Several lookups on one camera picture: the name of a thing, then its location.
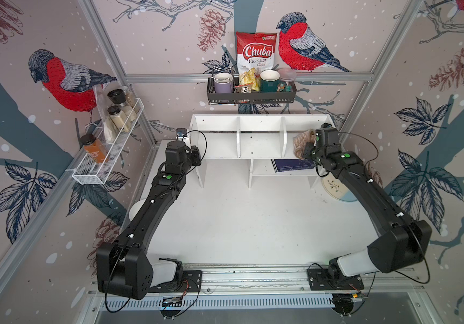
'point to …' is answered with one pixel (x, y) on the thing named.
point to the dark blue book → (288, 165)
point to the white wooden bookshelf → (259, 138)
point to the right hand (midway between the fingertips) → (307, 145)
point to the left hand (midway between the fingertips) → (199, 142)
